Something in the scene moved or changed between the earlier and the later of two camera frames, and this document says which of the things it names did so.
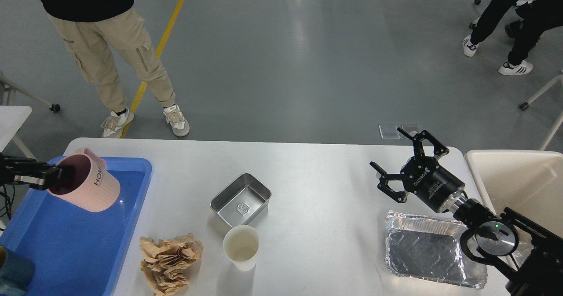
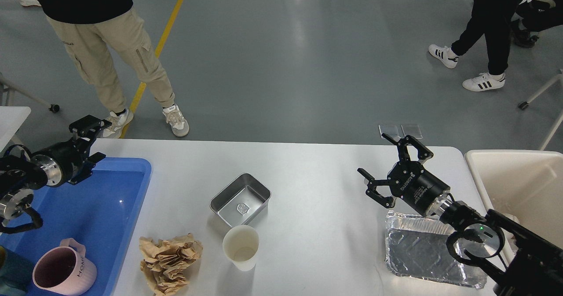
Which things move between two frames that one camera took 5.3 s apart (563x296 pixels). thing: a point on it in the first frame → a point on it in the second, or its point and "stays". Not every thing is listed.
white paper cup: x=241 y=245 stays
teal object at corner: x=16 y=275 stays
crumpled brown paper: x=165 y=262 stays
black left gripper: x=37 y=174 → x=66 y=162
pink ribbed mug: x=92 y=189 → x=65 y=270
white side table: x=12 y=118 stays
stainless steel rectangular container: x=243 y=202 stays
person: x=546 y=13 → x=495 y=3
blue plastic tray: x=75 y=252 stays
